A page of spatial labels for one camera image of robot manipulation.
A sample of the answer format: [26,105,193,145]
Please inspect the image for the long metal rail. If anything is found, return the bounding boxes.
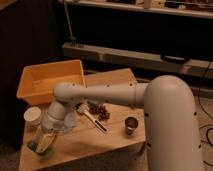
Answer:
[62,42,213,79]

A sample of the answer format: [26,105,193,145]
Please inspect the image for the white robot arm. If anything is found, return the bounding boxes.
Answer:
[41,75,204,171]

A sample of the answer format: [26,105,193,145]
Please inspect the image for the yellow plastic bin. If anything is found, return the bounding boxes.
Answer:
[16,60,85,105]

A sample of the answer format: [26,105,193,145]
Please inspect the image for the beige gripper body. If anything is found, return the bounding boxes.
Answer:
[36,127,56,154]

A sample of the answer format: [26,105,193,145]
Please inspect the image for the metal cup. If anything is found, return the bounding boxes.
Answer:
[125,117,138,135]

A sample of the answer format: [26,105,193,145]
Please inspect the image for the wooden table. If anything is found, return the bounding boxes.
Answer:
[18,67,148,171]

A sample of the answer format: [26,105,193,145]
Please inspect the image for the grey blue cloth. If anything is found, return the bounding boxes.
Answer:
[64,111,76,130]

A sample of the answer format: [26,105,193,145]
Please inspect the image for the dark grapes bunch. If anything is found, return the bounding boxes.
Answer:
[89,105,110,120]

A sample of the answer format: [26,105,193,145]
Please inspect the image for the green plastic cup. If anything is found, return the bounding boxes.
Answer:
[27,140,53,156]

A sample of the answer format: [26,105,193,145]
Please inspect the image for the white handled brush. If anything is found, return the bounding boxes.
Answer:
[77,104,107,133]

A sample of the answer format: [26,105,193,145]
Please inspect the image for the white plastic cup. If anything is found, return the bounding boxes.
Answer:
[24,106,42,126]

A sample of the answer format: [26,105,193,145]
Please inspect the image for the black floor cable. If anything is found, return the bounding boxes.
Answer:
[196,61,213,168]

